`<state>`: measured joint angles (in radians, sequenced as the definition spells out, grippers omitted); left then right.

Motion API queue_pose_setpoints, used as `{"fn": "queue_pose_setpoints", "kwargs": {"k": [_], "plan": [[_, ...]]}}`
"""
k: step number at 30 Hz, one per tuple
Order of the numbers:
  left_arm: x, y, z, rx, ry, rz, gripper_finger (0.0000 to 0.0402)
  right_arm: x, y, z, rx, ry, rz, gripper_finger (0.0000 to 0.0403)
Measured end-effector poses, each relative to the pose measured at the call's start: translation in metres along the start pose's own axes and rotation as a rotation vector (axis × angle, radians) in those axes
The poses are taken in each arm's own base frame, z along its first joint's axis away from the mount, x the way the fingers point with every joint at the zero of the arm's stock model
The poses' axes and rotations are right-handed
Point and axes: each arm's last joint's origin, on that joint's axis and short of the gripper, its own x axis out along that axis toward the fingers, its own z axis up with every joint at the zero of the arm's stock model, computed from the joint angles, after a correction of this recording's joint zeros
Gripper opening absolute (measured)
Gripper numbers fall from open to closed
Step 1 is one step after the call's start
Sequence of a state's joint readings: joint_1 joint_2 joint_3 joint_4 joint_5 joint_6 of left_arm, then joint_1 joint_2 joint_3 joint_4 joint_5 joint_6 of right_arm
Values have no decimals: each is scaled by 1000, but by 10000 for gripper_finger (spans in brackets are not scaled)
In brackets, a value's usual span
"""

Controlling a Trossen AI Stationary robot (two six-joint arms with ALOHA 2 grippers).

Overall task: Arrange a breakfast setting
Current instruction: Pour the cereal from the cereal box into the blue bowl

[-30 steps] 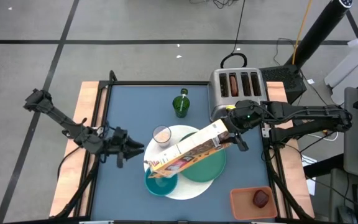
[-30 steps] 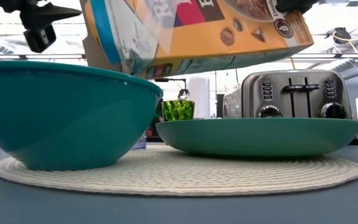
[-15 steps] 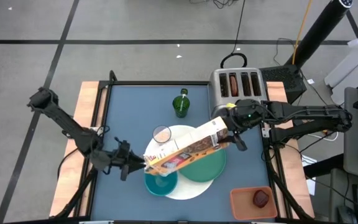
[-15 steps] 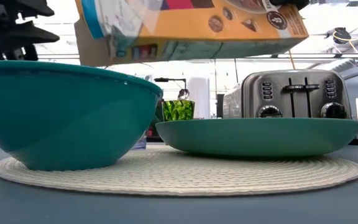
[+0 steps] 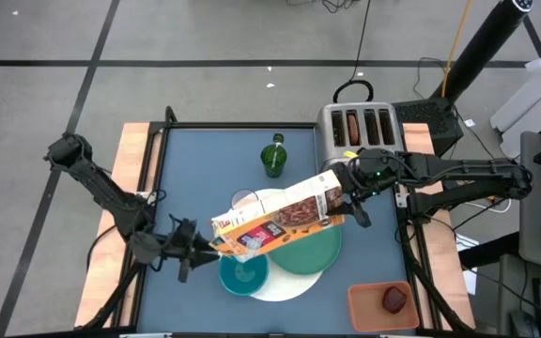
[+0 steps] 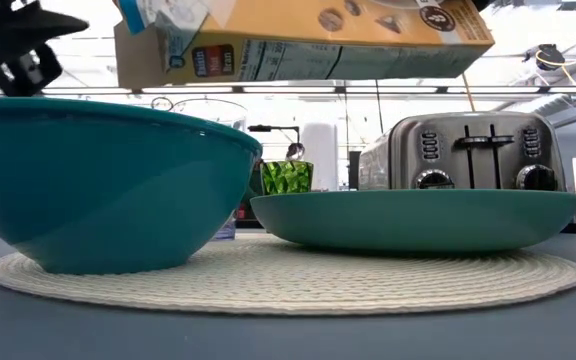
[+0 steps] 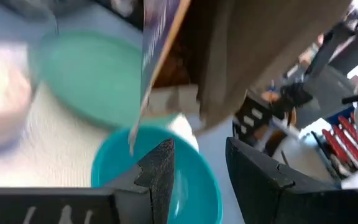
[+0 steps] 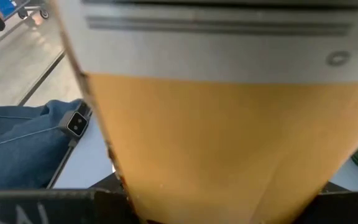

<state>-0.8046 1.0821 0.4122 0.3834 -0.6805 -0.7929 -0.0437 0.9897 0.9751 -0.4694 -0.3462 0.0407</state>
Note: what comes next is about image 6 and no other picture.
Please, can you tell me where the yellow raisin bran cereal box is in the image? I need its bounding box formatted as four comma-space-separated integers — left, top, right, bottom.
113, 0, 496, 91

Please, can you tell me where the clear glass measuring cup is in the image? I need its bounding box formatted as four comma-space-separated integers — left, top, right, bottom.
150, 96, 249, 242

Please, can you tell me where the black ceiling device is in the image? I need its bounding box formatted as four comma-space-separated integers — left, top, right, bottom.
522, 43, 567, 72

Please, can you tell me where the blue deep bowl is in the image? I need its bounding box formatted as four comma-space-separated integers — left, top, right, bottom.
0, 97, 263, 275

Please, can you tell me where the stainless steel four-slot toaster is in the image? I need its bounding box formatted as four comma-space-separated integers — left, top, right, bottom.
357, 111, 568, 192

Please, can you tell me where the teal shallow plate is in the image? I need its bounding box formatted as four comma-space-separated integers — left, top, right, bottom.
250, 188, 576, 253

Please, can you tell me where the black horizontal bar stand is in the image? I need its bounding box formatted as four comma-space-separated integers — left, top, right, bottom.
247, 123, 302, 146

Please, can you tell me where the green faceted cup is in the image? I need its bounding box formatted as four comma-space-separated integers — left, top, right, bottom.
260, 159, 314, 195

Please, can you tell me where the white woven round placemat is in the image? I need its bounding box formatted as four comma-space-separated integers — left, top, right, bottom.
0, 233, 576, 316

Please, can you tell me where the yellow hanging cable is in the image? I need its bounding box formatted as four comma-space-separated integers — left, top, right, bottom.
461, 74, 476, 113

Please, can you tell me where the black hanging cable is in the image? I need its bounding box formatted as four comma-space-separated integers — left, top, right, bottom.
374, 79, 385, 134

